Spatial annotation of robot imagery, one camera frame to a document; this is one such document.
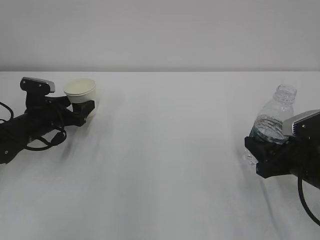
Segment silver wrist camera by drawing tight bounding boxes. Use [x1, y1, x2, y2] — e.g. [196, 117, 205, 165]
[282, 109, 320, 139]
[20, 76, 56, 110]

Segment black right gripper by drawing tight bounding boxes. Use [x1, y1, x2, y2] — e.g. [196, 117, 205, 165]
[244, 136, 320, 189]

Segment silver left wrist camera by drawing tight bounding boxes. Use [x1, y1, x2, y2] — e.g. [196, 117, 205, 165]
[20, 76, 56, 110]

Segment white paper cup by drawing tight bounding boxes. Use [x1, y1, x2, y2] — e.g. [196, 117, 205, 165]
[63, 78, 97, 118]

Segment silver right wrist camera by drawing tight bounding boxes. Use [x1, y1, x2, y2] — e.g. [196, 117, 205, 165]
[282, 109, 320, 139]

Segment clear water bottle green label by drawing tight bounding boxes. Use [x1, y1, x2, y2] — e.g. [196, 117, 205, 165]
[248, 84, 297, 145]

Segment black left camera cable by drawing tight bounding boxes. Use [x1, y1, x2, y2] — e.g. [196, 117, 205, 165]
[0, 101, 68, 152]

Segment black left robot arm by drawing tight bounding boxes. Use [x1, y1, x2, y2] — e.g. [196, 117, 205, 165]
[0, 96, 95, 164]

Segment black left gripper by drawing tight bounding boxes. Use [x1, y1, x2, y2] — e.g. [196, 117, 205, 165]
[22, 96, 95, 135]

